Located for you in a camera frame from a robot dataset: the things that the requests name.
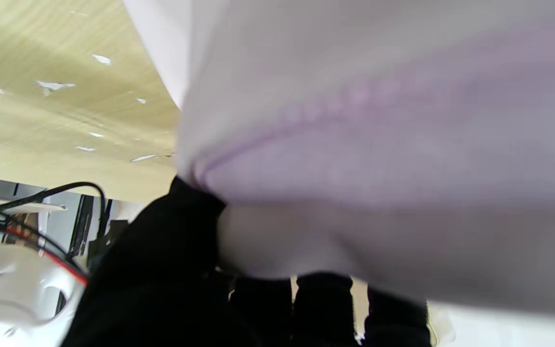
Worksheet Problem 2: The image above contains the pale pink backpack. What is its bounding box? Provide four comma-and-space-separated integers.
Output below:
123, 0, 555, 319

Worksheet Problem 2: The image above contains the black robot stand post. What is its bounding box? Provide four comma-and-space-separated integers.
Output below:
68, 194, 129, 263

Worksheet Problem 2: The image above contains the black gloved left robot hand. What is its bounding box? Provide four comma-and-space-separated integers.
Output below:
61, 176, 432, 347

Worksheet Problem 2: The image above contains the black cable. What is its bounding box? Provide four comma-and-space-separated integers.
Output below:
0, 181, 107, 241

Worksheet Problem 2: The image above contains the right arm red cable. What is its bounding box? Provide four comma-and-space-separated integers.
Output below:
0, 214, 89, 285

